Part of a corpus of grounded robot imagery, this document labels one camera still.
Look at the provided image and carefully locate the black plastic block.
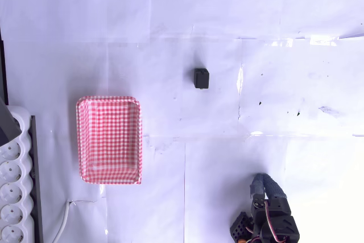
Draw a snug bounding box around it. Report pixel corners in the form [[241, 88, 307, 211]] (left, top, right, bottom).
[[194, 68, 210, 90]]

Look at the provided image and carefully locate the red checkered paper tray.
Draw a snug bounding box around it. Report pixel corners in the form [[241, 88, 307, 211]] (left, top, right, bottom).
[[76, 96, 143, 186]]

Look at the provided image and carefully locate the black edge strip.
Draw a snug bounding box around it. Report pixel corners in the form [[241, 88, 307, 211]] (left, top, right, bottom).
[[28, 115, 44, 243]]

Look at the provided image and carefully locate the white power strip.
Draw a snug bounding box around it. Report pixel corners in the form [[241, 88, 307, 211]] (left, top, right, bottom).
[[0, 105, 35, 243]]

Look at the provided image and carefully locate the dark grey plug adapter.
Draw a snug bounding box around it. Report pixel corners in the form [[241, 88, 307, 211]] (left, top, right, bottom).
[[0, 94, 22, 147]]

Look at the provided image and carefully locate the black vertical bar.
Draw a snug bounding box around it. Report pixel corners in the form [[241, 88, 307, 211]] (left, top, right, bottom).
[[0, 28, 9, 106]]

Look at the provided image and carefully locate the red white servo wire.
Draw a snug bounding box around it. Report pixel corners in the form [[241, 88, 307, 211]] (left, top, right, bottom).
[[246, 199, 285, 243]]

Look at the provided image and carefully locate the white power cable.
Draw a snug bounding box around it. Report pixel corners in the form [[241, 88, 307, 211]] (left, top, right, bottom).
[[52, 200, 72, 243]]

